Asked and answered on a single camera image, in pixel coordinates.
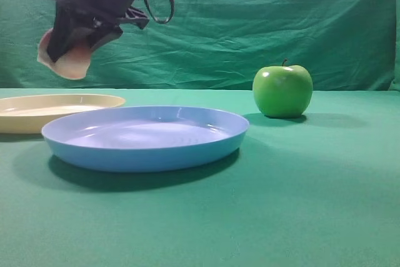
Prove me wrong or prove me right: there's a yellow bread with pink blush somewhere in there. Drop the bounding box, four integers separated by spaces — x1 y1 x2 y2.
37 28 92 80

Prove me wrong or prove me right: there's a yellow plastic plate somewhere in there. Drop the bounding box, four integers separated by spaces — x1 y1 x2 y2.
1 94 126 134

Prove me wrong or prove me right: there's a blue plastic plate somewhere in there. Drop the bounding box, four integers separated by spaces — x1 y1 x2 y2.
41 106 249 173

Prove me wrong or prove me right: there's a green apple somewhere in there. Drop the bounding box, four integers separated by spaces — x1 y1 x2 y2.
252 60 313 119

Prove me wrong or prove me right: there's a green backdrop cloth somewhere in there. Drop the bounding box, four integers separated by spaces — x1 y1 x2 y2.
1 0 399 90

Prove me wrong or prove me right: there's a green table cloth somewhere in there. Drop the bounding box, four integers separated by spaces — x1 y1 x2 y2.
1 89 399 266

